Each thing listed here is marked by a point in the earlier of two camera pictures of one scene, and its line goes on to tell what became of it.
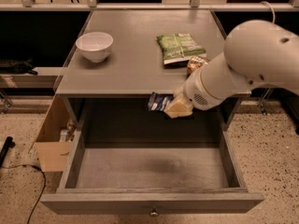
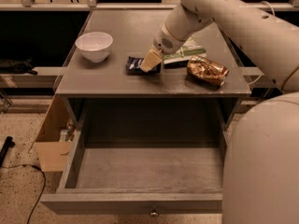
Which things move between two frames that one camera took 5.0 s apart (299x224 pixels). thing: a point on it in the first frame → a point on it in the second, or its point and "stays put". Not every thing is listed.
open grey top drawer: x=150 y=177 stays put
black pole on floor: x=8 y=144 stays put
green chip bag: x=179 y=47 stays put
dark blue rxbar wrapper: x=158 y=102 → x=133 y=67
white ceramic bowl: x=95 y=46 stays put
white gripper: x=194 y=90 → x=163 y=43
